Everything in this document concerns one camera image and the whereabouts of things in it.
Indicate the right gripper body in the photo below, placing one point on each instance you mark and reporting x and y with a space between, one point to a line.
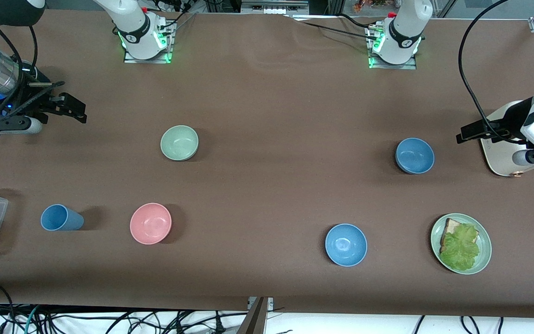
29 96

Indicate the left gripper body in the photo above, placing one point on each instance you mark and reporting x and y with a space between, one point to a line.
511 118

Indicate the blue bowl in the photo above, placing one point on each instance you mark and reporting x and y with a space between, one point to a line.
346 245
414 155

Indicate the green bowl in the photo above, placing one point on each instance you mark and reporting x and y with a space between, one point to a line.
179 143

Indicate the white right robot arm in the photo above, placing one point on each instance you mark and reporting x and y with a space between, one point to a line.
132 28

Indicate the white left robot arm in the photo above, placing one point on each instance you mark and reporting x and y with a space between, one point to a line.
401 32

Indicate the pink bowl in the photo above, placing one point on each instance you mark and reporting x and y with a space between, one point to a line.
150 223

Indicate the cream toaster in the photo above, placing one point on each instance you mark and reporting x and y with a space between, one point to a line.
499 157

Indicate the bread slice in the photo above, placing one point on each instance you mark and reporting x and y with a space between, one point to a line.
450 227

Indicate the blue ribbed cup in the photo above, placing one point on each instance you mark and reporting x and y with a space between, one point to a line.
60 218

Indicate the green plate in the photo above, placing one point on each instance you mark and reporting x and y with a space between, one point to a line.
485 246

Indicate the green lettuce leaf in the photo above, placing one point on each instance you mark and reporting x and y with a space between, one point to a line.
461 248

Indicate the brown table cover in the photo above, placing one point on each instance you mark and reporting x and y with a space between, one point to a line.
267 102

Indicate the grey power strip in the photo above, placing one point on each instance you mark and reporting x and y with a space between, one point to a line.
274 7

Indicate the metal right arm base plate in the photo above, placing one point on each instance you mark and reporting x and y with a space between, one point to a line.
149 59

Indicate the grey metal post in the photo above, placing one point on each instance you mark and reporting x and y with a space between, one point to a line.
255 320

